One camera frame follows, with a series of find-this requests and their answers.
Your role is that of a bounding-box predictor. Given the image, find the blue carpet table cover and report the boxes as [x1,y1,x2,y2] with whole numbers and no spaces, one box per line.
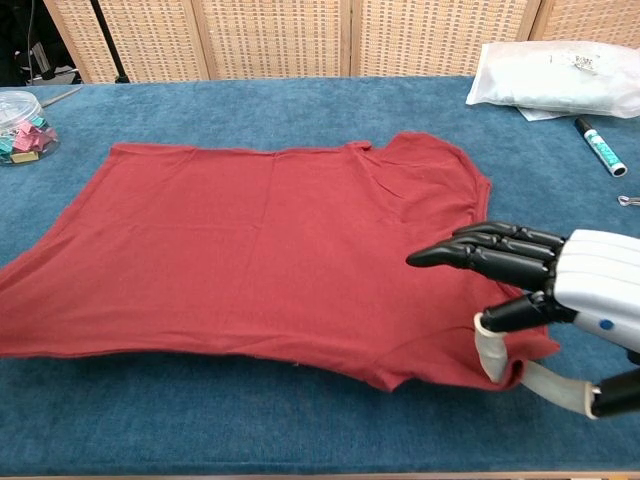
[0,74,640,476]

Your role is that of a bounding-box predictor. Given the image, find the red t-shirt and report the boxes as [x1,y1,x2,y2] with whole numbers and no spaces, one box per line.
[0,130,561,394]

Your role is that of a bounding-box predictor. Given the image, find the black tripod stand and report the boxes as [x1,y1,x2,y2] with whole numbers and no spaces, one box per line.
[89,0,129,84]

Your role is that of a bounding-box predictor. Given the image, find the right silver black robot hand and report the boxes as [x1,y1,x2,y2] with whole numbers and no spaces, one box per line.
[407,221,640,421]

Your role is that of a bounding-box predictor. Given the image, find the clear jar of binder clips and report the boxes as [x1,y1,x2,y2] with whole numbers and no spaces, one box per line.
[0,90,61,167]

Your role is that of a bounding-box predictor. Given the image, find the white green marker pen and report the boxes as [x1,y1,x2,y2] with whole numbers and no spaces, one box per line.
[574,117,630,179]

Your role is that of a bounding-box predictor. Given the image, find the white plastic package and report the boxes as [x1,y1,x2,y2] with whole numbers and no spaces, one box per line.
[465,41,640,120]

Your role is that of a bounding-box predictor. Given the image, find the wicker folding screen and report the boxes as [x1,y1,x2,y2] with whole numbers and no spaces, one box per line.
[42,0,640,84]

